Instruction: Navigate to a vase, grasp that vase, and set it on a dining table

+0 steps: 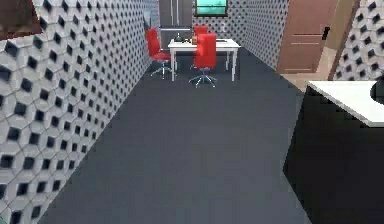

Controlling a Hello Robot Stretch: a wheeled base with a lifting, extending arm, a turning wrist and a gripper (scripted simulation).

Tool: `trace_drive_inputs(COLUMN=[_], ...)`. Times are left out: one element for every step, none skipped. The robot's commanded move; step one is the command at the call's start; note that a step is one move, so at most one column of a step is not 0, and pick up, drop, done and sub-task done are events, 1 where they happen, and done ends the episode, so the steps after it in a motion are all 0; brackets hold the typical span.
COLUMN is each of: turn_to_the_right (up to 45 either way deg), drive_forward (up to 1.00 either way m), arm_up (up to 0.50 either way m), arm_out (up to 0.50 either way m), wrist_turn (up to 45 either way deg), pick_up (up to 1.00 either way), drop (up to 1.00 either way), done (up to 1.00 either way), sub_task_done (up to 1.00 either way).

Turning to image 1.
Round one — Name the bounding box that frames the white dining table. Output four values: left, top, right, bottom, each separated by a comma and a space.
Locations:
167, 37, 242, 83

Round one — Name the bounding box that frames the brown room door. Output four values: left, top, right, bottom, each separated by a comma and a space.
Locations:
276, 0, 340, 75

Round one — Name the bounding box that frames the black round sink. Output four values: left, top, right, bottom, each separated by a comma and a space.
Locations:
370, 76, 384, 105

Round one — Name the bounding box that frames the dark framed wall picture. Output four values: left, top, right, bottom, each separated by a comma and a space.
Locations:
0, 0, 44, 42

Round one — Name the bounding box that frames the black counter with white top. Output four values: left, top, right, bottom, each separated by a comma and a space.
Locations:
282, 79, 384, 224

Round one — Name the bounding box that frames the grey fridge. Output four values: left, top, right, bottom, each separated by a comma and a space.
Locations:
158, 0, 194, 51

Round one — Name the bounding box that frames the green window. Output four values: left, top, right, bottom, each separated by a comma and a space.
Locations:
194, 0, 229, 18

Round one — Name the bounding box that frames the red swivel chair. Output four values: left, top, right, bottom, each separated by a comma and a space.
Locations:
188, 32, 218, 89
144, 27, 174, 80
192, 25, 210, 38

